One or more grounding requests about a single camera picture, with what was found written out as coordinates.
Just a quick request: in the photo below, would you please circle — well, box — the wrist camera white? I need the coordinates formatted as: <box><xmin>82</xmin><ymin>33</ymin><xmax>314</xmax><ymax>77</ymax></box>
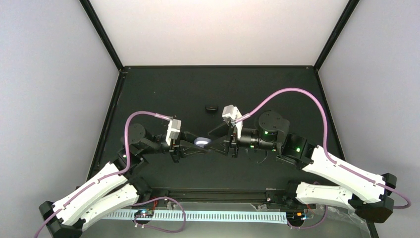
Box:
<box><xmin>165</xmin><ymin>119</ymin><xmax>181</xmax><ymax>146</ymax></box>
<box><xmin>222</xmin><ymin>105</ymin><xmax>242</xmax><ymax>126</ymax></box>

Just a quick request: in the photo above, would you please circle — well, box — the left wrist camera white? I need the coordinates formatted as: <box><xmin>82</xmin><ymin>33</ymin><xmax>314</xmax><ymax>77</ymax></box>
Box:
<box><xmin>165</xmin><ymin>119</ymin><xmax>181</xmax><ymax>146</ymax></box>

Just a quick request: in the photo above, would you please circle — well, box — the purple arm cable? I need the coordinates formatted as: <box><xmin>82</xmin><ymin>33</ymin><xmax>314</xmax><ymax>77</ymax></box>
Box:
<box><xmin>234</xmin><ymin>87</ymin><xmax>412</xmax><ymax>210</ymax></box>
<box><xmin>34</xmin><ymin>111</ymin><xmax>174</xmax><ymax>238</ymax></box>

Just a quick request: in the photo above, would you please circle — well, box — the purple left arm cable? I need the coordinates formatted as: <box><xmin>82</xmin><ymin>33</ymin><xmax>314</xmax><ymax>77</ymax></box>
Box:
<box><xmin>34</xmin><ymin>111</ymin><xmax>174</xmax><ymax>238</ymax></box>

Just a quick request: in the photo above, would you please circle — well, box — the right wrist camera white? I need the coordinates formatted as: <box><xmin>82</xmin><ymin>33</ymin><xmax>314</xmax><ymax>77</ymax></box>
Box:
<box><xmin>222</xmin><ymin>105</ymin><xmax>242</xmax><ymax>126</ymax></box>

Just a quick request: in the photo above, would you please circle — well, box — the black earbud charging case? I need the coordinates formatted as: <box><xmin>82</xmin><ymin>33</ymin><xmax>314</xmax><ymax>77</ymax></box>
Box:
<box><xmin>205</xmin><ymin>104</ymin><xmax>219</xmax><ymax>114</ymax></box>

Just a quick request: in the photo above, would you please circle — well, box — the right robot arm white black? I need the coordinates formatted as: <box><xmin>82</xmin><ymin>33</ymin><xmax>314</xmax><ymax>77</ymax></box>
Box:
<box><xmin>206</xmin><ymin>111</ymin><xmax>396</xmax><ymax>223</ymax></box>

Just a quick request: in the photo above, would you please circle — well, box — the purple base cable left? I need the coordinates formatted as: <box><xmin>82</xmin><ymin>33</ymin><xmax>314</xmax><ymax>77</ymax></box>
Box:
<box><xmin>133</xmin><ymin>196</ymin><xmax>187</xmax><ymax>234</ymax></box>

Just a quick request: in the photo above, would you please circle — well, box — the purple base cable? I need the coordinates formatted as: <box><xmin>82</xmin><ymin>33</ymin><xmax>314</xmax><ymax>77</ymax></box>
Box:
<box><xmin>287</xmin><ymin>205</ymin><xmax>329</xmax><ymax>230</ymax></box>
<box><xmin>133</xmin><ymin>196</ymin><xmax>187</xmax><ymax>234</ymax></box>

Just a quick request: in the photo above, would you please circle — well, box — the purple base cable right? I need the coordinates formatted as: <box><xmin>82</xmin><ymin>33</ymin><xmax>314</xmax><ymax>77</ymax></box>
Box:
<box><xmin>287</xmin><ymin>205</ymin><xmax>329</xmax><ymax>230</ymax></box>

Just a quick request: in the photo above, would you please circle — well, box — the white slotted cable duct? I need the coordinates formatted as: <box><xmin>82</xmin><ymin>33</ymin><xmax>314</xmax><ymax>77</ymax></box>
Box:
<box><xmin>104</xmin><ymin>209</ymin><xmax>287</xmax><ymax>224</ymax></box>

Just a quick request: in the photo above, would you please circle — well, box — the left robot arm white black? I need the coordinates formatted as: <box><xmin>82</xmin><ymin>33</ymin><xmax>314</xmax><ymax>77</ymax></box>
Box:
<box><xmin>39</xmin><ymin>119</ymin><xmax>207</xmax><ymax>238</ymax></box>

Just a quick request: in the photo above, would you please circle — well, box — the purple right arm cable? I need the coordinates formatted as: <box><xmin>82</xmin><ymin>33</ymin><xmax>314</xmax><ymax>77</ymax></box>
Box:
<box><xmin>234</xmin><ymin>87</ymin><xmax>412</xmax><ymax>210</ymax></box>

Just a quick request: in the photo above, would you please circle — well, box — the lilac earbud charging case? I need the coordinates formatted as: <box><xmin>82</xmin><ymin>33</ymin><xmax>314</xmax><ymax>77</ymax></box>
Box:
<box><xmin>194</xmin><ymin>137</ymin><xmax>212</xmax><ymax>148</ymax></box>

